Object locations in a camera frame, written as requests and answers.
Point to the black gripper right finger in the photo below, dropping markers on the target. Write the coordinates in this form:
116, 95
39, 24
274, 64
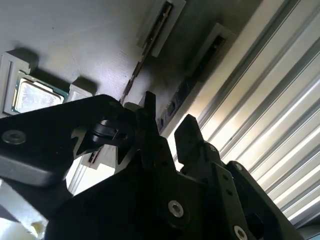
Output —
225, 187

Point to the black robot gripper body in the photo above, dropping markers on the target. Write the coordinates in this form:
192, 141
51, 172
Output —
112, 212

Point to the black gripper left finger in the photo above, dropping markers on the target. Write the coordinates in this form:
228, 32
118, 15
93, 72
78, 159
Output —
50, 125

